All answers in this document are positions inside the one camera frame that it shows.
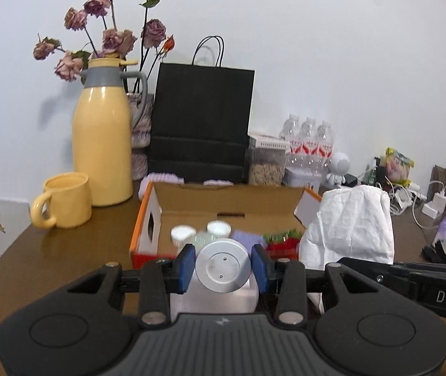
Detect dried pink roses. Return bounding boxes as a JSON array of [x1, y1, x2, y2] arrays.
[[33, 0, 177, 83]]

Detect white charger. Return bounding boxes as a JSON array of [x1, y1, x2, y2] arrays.
[[422, 192, 446, 218]]

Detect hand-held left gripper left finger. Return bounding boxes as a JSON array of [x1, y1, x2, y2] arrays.
[[66, 244, 197, 327]]

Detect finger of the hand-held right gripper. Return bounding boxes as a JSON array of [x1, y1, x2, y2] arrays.
[[338, 257, 420, 300]]

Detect yellow thermos jug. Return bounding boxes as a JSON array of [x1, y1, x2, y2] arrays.
[[72, 58, 148, 207]]

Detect yellow mug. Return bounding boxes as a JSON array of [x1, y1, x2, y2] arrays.
[[31, 172, 92, 230]]

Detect red cardboard box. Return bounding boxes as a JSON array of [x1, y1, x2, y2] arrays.
[[130, 182, 322, 269]]

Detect red artificial flower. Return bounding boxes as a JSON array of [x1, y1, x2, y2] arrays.
[[263, 230, 304, 261]]

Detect clear food storage container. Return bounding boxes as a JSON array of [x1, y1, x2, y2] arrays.
[[247, 132, 290, 186]]

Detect clear plastic container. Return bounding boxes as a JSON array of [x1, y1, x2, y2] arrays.
[[170, 274, 259, 315]]

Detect white tin box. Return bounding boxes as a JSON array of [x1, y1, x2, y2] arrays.
[[284, 165, 322, 189]]

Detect black paper bag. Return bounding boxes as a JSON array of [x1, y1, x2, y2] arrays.
[[147, 36, 256, 184]]

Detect pink white knitted cloth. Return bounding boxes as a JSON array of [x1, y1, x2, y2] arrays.
[[140, 172, 235, 198]]

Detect white booklet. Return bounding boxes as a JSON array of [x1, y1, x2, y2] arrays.
[[0, 196, 31, 257]]

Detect white robot toy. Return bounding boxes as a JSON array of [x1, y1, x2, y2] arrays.
[[327, 152, 351, 186]]

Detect purple woven cloth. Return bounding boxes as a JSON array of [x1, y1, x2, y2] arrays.
[[231, 229, 265, 248]]

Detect colourful snack packet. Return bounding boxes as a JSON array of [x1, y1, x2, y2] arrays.
[[380, 148, 415, 186]]

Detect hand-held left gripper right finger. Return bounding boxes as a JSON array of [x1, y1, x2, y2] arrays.
[[251, 244, 380, 326]]

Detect tangle of white cables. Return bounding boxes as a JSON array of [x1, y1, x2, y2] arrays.
[[364, 172, 446, 232]]

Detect white bottle cap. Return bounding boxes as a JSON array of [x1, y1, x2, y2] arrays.
[[171, 225, 195, 248], [206, 220, 231, 239]]

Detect black gloves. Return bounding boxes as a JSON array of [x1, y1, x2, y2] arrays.
[[421, 243, 446, 263]]

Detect white round lid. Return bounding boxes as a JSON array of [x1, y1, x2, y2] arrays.
[[195, 239, 252, 294]]

